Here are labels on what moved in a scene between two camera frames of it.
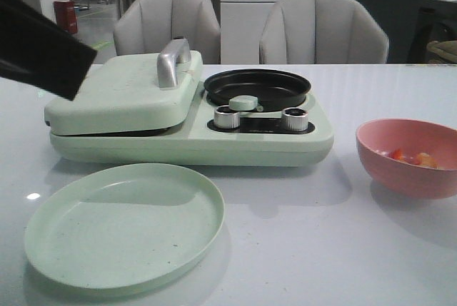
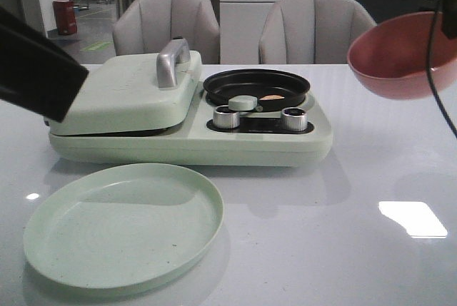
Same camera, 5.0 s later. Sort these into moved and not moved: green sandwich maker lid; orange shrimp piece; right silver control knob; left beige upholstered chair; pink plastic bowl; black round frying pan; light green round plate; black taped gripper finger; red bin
Moved: orange shrimp piece; pink plastic bowl; black taped gripper finger
Not moved: red bin; right silver control knob; black round frying pan; left beige upholstered chair; green sandwich maker lid; light green round plate
